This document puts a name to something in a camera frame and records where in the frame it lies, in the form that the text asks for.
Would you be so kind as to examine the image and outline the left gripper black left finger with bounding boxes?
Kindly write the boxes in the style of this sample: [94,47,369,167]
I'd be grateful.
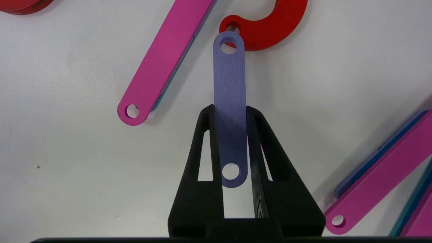
[168,105,225,237]

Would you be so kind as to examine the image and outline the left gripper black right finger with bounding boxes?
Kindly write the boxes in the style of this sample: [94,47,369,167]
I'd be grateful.
[246,106,326,237]

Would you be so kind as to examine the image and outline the short purple bar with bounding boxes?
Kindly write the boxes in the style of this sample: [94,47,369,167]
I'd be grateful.
[213,31,248,188]

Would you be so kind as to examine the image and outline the long pink bar with holes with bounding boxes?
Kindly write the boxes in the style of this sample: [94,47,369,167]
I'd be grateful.
[324,110,432,235]
[390,162,432,237]
[117,0,215,126]

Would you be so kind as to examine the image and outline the red C-shaped piece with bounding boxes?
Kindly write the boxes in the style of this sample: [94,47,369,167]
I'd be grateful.
[219,0,308,52]
[0,0,54,16]

